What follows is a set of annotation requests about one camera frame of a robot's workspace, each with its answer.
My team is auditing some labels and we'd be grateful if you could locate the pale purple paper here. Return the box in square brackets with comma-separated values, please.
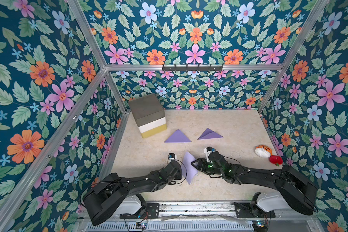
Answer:
[182, 152, 198, 185]

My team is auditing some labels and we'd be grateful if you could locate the purple square paper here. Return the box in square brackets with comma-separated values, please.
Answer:
[198, 128, 223, 140]
[164, 130, 191, 143]

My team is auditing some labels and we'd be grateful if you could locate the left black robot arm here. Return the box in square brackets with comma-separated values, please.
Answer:
[82, 160, 182, 226]

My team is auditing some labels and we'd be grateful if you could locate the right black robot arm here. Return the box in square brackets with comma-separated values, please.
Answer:
[191, 151, 318, 216]

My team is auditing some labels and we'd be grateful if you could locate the orange white plush toy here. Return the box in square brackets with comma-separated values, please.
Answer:
[254, 145, 273, 158]

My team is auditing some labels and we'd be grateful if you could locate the grey white yellow block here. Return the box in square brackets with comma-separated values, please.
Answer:
[128, 94, 167, 138]

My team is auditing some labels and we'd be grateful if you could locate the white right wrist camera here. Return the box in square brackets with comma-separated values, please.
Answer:
[204, 147, 216, 157]

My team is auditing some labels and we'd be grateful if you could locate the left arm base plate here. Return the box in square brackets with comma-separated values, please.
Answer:
[119, 203, 160, 220]

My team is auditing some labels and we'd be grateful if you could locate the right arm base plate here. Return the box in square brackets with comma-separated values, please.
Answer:
[234, 201, 276, 219]

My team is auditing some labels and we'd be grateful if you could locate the black hook rail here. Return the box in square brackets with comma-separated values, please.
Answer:
[161, 64, 223, 72]

